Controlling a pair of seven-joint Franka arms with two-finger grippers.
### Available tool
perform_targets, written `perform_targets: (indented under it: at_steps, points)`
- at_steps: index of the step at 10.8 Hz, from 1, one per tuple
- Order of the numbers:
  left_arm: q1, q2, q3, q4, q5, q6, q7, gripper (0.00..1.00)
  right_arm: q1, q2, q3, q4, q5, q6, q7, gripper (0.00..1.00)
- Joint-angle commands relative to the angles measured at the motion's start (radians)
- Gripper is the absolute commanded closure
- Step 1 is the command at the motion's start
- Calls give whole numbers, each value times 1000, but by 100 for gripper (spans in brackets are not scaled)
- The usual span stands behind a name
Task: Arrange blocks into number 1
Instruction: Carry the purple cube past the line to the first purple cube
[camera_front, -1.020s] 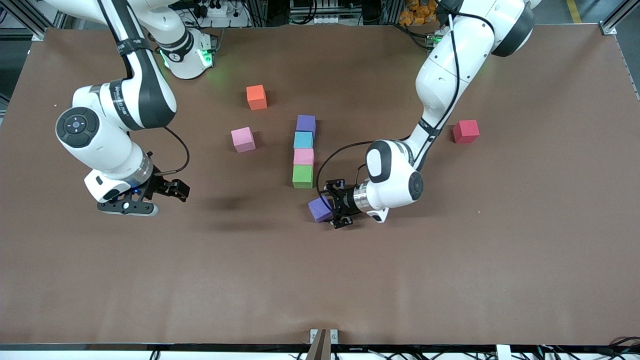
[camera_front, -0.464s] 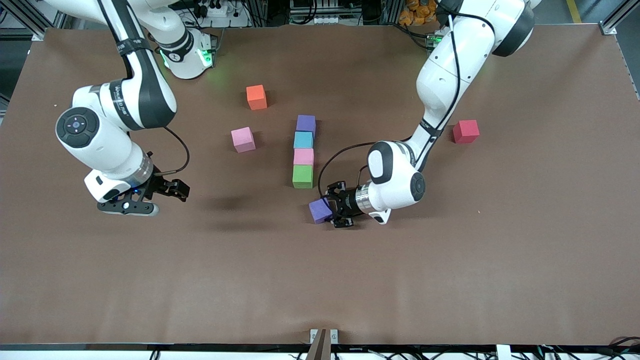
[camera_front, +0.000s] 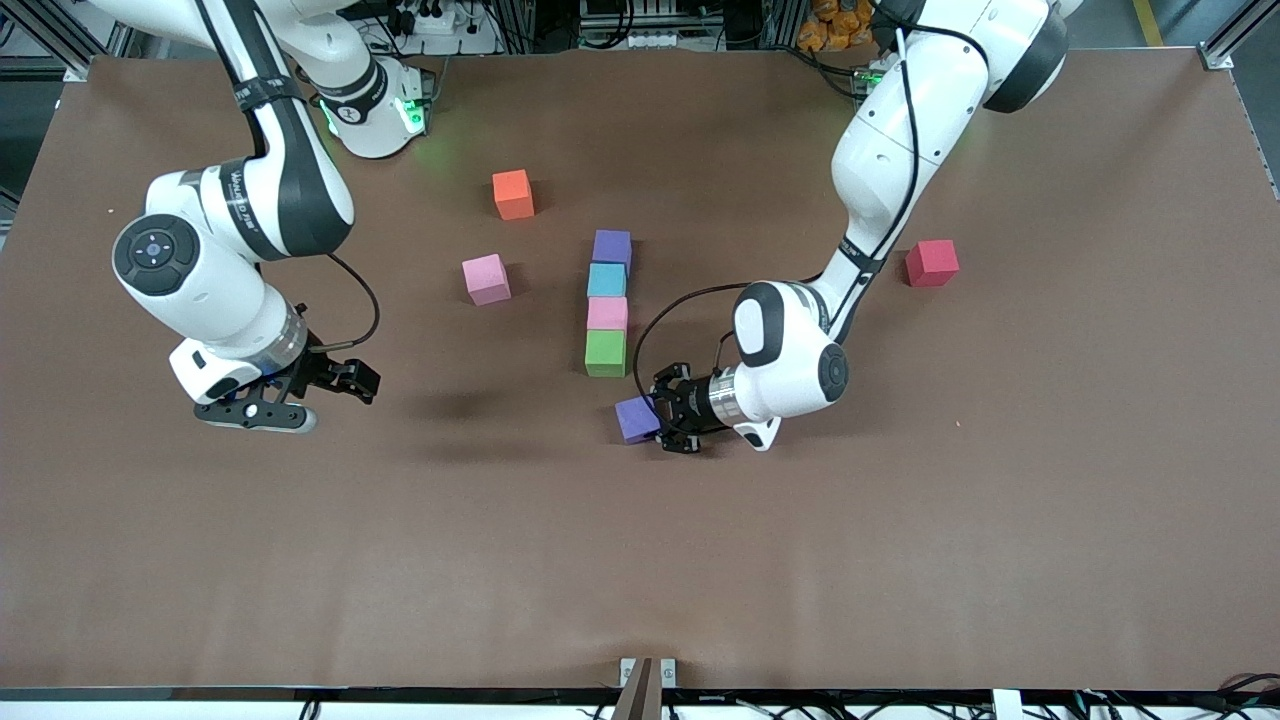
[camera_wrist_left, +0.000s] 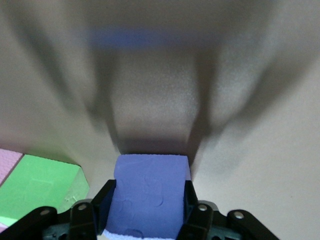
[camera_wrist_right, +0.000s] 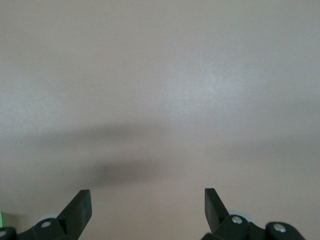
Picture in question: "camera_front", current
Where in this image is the green foam cube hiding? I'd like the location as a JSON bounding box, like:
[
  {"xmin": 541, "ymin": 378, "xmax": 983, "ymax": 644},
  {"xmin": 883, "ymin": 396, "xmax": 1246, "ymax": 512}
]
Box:
[{"xmin": 584, "ymin": 329, "xmax": 628, "ymax": 379}]

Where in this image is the orange foam cube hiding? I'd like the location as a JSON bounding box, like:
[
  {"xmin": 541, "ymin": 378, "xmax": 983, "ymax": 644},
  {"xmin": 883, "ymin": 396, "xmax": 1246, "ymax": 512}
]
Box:
[{"xmin": 492, "ymin": 169, "xmax": 536, "ymax": 221}]

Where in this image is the brown support pole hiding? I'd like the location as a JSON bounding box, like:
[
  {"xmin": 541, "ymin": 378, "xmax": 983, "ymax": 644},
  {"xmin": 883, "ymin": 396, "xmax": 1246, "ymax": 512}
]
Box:
[{"xmin": 610, "ymin": 657, "xmax": 664, "ymax": 720}]

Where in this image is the brown table mat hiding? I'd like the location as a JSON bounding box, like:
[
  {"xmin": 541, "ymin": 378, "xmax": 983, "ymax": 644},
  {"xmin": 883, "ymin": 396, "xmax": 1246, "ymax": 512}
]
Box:
[{"xmin": 0, "ymin": 45, "xmax": 1280, "ymax": 693}]

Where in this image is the red foam cube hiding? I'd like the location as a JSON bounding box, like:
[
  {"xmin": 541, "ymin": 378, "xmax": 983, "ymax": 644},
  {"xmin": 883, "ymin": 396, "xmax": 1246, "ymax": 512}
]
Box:
[{"xmin": 905, "ymin": 239, "xmax": 960, "ymax": 288}]

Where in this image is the black table edge strip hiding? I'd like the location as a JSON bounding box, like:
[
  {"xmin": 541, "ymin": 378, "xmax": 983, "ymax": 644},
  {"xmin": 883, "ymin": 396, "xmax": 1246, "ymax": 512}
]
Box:
[{"xmin": 0, "ymin": 686, "xmax": 1280, "ymax": 706}]

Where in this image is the white power strip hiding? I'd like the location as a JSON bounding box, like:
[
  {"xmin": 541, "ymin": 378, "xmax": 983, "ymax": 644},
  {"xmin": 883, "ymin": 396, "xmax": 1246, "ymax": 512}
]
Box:
[
  {"xmin": 385, "ymin": 0, "xmax": 471, "ymax": 36},
  {"xmin": 578, "ymin": 0, "xmax": 721, "ymax": 51}
]

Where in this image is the orange toy pile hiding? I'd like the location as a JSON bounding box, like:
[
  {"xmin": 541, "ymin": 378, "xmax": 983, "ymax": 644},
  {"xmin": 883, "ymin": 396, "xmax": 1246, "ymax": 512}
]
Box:
[{"xmin": 800, "ymin": 0, "xmax": 881, "ymax": 53}]

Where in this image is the small metal bracket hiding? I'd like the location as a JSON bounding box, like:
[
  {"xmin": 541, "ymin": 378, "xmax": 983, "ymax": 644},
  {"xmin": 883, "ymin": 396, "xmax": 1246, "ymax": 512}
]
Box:
[{"xmin": 619, "ymin": 657, "xmax": 677, "ymax": 691}]

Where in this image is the aluminium frame post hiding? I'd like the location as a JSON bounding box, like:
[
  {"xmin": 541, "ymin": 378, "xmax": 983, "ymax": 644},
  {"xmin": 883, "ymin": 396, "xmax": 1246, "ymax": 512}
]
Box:
[
  {"xmin": 1200, "ymin": 0, "xmax": 1280, "ymax": 71},
  {"xmin": 0, "ymin": 0, "xmax": 111, "ymax": 81}
]

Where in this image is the black cable bundle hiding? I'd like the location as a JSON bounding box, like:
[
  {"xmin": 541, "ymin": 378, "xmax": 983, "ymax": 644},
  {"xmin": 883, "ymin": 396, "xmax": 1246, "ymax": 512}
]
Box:
[{"xmin": 1070, "ymin": 675, "xmax": 1280, "ymax": 720}]

